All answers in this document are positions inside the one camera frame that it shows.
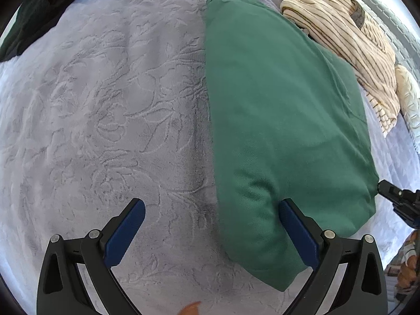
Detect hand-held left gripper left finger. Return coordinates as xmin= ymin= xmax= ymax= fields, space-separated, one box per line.
xmin=37 ymin=198 xmax=146 ymax=315

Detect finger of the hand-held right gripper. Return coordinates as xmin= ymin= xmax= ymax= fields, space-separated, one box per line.
xmin=377 ymin=179 xmax=406 ymax=207

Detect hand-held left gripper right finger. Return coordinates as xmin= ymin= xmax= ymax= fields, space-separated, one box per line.
xmin=278 ymin=198 xmax=388 ymax=315

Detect green shirt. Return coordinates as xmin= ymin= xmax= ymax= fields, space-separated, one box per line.
xmin=203 ymin=0 xmax=379 ymax=292

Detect orange patterned clutter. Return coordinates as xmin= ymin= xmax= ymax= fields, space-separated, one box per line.
xmin=384 ymin=231 xmax=420 ymax=302

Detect cream pillow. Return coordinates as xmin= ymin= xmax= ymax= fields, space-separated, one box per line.
xmin=395 ymin=65 xmax=420 ymax=153

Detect orange item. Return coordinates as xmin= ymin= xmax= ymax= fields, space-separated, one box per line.
xmin=179 ymin=301 xmax=202 ymax=315

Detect lavender embossed blanket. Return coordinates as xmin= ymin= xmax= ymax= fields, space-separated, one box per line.
xmin=0 ymin=0 xmax=420 ymax=315

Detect grey quilted headboard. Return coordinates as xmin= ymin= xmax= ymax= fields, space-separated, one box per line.
xmin=344 ymin=0 xmax=420 ymax=82

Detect beige striped garment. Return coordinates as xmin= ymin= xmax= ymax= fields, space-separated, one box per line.
xmin=280 ymin=0 xmax=401 ymax=138

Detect black cloth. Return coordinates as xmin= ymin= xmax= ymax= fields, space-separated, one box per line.
xmin=0 ymin=0 xmax=87 ymax=63

